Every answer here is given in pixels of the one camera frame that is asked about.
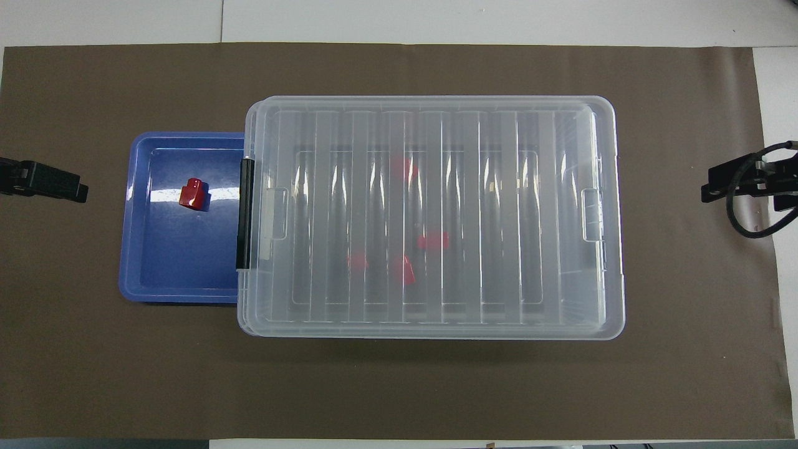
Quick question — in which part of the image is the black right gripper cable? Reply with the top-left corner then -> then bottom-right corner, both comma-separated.
725,142 -> 798,239

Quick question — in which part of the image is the clear ribbed box lid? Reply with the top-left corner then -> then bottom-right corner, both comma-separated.
244,95 -> 626,341

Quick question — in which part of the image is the blue plastic tray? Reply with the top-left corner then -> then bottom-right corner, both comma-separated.
118,131 -> 247,304

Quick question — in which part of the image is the brown paper table mat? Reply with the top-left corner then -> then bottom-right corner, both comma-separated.
0,42 -> 796,440

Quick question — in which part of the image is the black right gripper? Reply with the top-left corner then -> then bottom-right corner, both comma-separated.
701,150 -> 798,213

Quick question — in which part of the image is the clear plastic storage box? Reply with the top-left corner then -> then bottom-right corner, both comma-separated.
237,99 -> 624,340

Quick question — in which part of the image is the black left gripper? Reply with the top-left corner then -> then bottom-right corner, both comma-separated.
0,157 -> 89,203

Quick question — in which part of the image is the black box latch handle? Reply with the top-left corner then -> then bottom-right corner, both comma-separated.
236,157 -> 255,271

